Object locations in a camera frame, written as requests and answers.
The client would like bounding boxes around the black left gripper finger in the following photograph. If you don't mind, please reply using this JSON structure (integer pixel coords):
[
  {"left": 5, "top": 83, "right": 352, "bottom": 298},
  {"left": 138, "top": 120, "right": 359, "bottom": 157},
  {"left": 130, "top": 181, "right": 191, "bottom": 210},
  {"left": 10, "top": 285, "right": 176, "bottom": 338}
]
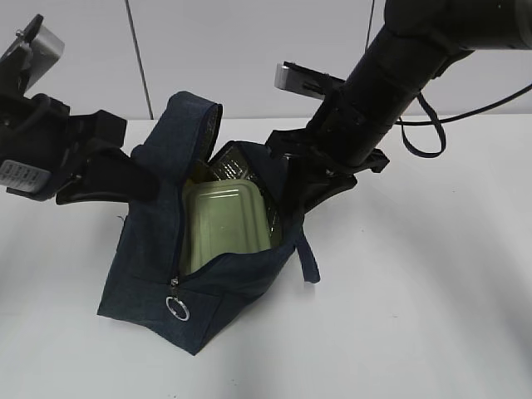
[
  {"left": 85, "top": 149, "right": 159, "bottom": 200},
  {"left": 55, "top": 178, "right": 129, "bottom": 205}
]

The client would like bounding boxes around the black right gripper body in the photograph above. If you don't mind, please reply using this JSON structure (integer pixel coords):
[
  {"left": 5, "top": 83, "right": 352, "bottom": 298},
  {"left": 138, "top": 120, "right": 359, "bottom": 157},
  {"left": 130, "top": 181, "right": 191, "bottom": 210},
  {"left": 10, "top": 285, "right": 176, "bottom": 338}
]
[{"left": 266, "top": 93, "right": 389, "bottom": 175}]

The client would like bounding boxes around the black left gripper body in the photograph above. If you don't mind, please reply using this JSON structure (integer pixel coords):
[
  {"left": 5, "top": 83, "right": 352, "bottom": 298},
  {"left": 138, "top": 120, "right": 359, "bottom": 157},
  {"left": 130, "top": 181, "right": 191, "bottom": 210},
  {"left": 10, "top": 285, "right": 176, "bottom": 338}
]
[{"left": 1, "top": 93, "right": 127, "bottom": 201}]

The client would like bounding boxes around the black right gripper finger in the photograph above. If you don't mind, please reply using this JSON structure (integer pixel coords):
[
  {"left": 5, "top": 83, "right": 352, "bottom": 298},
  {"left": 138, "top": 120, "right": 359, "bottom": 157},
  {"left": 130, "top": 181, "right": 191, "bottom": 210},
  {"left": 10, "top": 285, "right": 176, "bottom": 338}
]
[
  {"left": 280, "top": 157, "right": 315, "bottom": 215},
  {"left": 301, "top": 168, "right": 357, "bottom": 214}
]

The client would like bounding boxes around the green lid glass container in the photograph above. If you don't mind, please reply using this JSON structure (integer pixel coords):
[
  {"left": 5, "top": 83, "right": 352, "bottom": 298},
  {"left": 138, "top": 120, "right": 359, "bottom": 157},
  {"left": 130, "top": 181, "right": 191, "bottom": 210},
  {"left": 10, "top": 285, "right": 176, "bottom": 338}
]
[{"left": 180, "top": 180, "right": 272, "bottom": 275}]

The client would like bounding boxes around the dark blue lunch bag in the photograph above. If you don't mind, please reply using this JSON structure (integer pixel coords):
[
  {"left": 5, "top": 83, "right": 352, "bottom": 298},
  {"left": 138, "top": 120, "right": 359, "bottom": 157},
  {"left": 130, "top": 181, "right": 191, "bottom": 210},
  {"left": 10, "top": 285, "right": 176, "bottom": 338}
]
[{"left": 96, "top": 91, "right": 322, "bottom": 357}]

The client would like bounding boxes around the yellow pear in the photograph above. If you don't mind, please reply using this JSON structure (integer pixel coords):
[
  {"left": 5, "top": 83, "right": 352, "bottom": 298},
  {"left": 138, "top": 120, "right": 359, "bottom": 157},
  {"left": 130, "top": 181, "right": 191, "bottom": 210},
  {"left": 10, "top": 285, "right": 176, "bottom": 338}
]
[{"left": 189, "top": 162, "right": 217, "bottom": 184}]

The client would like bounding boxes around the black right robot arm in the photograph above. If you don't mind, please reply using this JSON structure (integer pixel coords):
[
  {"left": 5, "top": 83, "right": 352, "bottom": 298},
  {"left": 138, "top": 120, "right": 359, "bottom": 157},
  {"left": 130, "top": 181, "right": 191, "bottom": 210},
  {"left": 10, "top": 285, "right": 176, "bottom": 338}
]
[{"left": 267, "top": 1, "right": 531, "bottom": 212}]

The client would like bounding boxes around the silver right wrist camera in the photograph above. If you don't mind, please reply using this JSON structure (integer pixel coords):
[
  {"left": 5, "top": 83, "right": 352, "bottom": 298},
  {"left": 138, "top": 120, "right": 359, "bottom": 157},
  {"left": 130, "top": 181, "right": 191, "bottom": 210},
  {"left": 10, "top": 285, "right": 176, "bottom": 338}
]
[{"left": 274, "top": 62, "right": 345, "bottom": 101}]

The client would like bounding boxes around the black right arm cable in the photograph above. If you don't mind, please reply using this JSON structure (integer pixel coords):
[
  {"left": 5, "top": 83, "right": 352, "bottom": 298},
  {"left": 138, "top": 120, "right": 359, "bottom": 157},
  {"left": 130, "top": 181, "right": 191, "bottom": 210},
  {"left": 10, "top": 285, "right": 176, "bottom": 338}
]
[{"left": 394, "top": 82, "right": 532, "bottom": 158}]

